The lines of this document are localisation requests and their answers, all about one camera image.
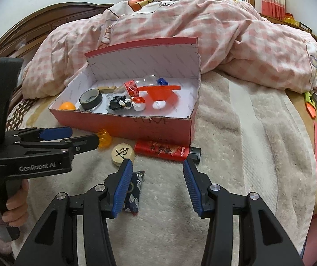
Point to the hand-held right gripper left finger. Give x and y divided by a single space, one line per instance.
122 188

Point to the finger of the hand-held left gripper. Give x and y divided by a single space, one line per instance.
83 142
55 133

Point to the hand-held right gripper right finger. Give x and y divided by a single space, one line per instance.
193 191

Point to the dark patterned cloth pouch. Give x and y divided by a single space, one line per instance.
134 196

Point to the orange translucent toy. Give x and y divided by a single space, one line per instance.
105 138

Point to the red cardboard box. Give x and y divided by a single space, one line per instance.
119 127

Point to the clear plastic bottle red label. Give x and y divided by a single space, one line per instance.
132 86

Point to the person's left hand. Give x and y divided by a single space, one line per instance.
17 202

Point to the orange ball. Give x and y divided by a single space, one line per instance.
67 106

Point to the round wooden chess piece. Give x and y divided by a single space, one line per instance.
122 153

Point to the brown polka dot bedsheet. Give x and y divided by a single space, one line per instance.
19 113

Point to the black tape roll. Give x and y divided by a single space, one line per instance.
85 101

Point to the red lighter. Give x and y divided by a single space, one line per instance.
161 149

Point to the black toy figure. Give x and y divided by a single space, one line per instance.
118 102

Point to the small wooden block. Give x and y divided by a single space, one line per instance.
107 88

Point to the red and white ball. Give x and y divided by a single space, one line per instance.
139 104

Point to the white plush blanket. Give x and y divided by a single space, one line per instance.
244 144

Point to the white oval toy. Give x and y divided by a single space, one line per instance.
159 105

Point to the orange plastic cone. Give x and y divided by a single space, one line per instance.
158 94

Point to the blue toy piece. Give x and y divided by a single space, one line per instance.
162 81

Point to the brown wooden headboard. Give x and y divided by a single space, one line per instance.
36 22

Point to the orange green utility knife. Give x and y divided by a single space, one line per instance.
310 105

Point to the pink checked blanket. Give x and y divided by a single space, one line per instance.
202 33

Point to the red yellow box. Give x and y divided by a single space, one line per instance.
291 18

